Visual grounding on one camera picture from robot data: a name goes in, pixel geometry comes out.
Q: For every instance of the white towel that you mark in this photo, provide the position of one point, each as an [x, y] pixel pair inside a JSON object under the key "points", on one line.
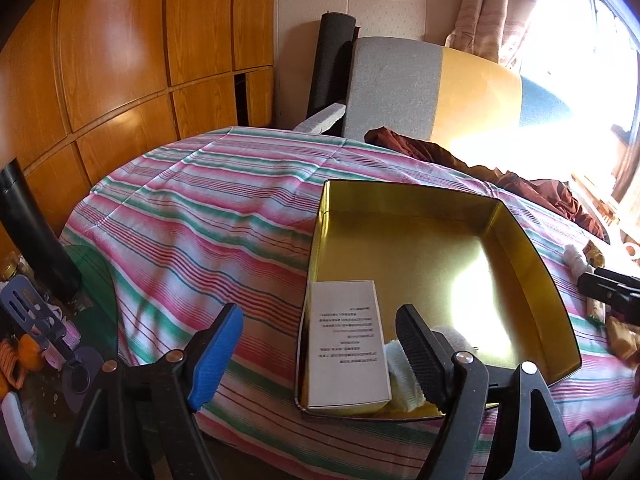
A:
{"points": [[407, 395]]}

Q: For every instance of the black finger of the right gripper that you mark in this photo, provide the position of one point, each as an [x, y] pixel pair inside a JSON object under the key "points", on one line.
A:
{"points": [[618, 291]]}

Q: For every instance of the black rolled mat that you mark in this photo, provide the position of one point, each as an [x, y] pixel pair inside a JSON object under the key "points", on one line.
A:
{"points": [[330, 77]]}

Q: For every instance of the maroon brown blanket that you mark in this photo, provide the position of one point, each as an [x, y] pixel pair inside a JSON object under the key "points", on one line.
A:
{"points": [[550, 194]]}

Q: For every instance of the gold metal tin box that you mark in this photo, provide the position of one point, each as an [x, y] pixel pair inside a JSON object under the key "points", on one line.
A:
{"points": [[460, 258]]}

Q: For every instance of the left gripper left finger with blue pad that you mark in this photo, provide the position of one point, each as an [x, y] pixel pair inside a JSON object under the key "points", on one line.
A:
{"points": [[108, 438]]}

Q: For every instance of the wooden wardrobe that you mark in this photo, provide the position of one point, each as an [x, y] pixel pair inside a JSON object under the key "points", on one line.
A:
{"points": [[88, 85]]}

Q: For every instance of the white cardboard box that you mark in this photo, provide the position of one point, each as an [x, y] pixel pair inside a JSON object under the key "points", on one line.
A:
{"points": [[347, 369]]}

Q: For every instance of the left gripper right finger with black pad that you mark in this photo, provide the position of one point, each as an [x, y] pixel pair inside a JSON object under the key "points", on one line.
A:
{"points": [[530, 440]]}

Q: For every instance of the grey yellow blue headboard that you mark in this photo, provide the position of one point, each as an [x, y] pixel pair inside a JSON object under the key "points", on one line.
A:
{"points": [[438, 94]]}

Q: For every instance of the striped pink green bedsheet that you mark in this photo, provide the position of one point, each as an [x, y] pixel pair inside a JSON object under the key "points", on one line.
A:
{"points": [[228, 216]]}

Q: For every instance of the pink beige curtain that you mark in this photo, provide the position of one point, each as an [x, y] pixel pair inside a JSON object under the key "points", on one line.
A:
{"points": [[491, 29]]}

